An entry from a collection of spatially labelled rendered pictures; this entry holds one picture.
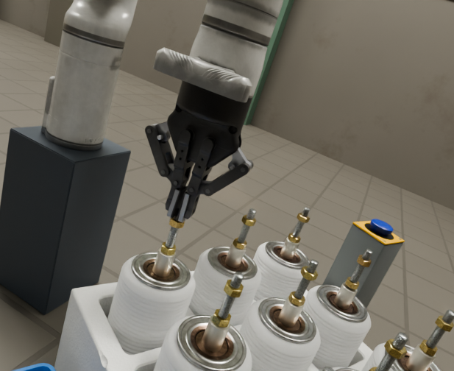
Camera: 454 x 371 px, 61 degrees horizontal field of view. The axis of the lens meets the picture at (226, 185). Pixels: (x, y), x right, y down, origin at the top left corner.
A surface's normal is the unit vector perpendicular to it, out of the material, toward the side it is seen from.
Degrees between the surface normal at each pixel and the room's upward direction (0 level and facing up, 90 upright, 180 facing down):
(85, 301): 0
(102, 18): 19
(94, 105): 90
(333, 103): 90
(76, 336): 90
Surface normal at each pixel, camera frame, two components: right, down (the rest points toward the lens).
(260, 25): 0.55, 0.47
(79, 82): 0.09, 0.39
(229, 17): -0.26, 0.26
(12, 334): 0.31, -0.89
